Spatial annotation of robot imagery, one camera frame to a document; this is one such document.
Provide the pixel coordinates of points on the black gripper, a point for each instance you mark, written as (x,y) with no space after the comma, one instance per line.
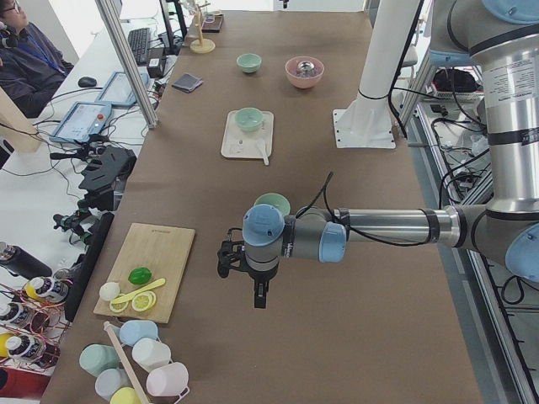
(258,278)

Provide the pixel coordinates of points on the green bowl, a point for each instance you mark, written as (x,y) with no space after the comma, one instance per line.
(249,62)
(279,201)
(249,119)

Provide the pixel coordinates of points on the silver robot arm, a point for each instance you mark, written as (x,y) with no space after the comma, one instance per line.
(502,38)

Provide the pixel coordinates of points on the yellow spoon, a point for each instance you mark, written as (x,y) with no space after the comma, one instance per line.
(130,296)

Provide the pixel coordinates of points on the lemon slice right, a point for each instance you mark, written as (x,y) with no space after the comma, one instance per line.
(143,301)

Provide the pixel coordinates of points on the lemon slice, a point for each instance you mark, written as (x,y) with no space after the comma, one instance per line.
(143,301)
(118,307)

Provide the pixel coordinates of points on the green lime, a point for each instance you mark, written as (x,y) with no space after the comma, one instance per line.
(140,275)

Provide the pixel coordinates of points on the white cup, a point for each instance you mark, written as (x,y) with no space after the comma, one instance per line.
(151,354)

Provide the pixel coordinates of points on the pink cup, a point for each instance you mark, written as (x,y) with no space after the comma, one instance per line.
(168,380)

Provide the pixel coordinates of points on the blue cup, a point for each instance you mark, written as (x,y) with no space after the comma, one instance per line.
(133,331)

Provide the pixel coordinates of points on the white spoon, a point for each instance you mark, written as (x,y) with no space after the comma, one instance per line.
(260,144)

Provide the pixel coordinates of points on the white rectangular tray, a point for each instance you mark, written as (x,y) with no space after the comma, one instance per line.
(237,144)

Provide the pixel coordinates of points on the lemon slice left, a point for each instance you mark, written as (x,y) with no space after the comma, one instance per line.
(118,307)

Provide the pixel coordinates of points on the white egg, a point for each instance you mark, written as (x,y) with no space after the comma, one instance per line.
(109,291)

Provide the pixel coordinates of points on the green bowl on tray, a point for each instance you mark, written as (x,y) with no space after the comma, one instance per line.
(249,119)

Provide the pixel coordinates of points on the yellow cup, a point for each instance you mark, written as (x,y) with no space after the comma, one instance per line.
(125,395)

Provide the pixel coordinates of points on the black bar stand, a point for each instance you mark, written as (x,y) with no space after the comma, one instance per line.
(80,282)

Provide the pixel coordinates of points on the grey cup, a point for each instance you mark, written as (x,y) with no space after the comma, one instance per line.
(109,382)

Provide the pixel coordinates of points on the green cup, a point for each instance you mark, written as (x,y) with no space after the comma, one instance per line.
(96,358)

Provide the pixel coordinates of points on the black teleoperation device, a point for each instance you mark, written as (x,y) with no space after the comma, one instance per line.
(104,177)

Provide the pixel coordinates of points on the grey folded cloth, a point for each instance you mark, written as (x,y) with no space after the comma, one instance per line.
(187,83)

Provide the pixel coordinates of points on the pink bowl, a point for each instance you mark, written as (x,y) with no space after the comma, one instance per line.
(303,83)

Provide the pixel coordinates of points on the metal object in pink bowl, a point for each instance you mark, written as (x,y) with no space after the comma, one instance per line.
(306,69)

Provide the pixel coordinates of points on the yellow bottle bottom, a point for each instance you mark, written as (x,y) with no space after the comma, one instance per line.
(25,347)

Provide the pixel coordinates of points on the far teach pendant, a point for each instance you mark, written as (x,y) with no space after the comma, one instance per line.
(117,91)

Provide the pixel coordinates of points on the teach pendant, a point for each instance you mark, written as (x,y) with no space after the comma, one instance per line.
(117,91)
(83,119)

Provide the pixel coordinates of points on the dark bottle middle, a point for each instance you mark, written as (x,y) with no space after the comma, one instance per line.
(16,314)

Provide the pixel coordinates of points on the near teach pendant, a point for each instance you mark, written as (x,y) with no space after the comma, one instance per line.
(83,119)

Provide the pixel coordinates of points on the wooden mug tree stand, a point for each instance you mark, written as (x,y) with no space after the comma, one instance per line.
(194,39)

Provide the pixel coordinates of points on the black thermos bottle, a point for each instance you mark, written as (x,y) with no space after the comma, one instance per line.
(20,263)

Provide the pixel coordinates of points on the black power adapter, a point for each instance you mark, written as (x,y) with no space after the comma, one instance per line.
(156,62)

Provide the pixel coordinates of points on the dark wooden tray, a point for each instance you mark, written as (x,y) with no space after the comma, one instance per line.
(212,23)

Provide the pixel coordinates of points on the black computer mouse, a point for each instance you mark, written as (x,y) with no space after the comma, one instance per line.
(87,82)

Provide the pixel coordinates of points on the wooden rack handle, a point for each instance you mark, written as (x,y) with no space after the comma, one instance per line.
(141,394)

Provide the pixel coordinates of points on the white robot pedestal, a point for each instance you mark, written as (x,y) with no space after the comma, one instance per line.
(367,123)

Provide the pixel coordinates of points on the copper wire basket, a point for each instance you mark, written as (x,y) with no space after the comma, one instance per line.
(48,324)

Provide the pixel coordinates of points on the aluminium frame post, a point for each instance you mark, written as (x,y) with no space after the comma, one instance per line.
(111,19)

